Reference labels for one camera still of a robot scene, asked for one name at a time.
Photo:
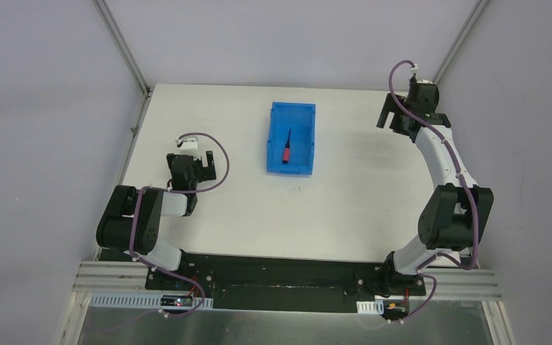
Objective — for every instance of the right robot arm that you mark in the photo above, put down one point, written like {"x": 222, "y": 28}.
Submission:
{"x": 455, "y": 215}

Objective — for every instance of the controller board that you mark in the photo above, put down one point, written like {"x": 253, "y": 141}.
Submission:
{"x": 396, "y": 310}
{"x": 176, "y": 301}

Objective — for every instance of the white slotted cable duct right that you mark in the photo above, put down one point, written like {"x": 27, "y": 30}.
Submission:
{"x": 374, "y": 307}

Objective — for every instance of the white slotted cable duct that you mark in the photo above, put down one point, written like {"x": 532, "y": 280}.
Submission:
{"x": 374, "y": 307}
{"x": 140, "y": 301}

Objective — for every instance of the left controller board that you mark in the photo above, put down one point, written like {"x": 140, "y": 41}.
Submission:
{"x": 176, "y": 301}

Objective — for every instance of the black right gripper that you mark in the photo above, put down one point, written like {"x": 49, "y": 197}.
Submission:
{"x": 395, "y": 117}

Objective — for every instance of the blue plastic bin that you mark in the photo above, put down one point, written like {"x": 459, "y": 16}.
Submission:
{"x": 301, "y": 118}

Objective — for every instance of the red handled screwdriver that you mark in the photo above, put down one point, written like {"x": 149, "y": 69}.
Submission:
{"x": 286, "y": 151}

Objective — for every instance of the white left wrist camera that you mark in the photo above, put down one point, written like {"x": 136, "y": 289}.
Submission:
{"x": 187, "y": 145}

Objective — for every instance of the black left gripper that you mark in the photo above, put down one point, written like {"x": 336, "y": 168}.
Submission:
{"x": 205, "y": 169}

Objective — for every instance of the white slotted cable duct left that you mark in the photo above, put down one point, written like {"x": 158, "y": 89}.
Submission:
{"x": 140, "y": 301}

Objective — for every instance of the aluminium frame rail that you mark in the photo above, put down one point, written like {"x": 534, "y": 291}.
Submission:
{"x": 116, "y": 277}

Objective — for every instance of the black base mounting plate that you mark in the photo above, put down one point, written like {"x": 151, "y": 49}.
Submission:
{"x": 271, "y": 284}

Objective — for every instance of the right controller board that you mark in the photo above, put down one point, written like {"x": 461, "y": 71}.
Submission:
{"x": 396, "y": 310}

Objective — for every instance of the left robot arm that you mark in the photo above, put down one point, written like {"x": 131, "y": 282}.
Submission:
{"x": 131, "y": 220}

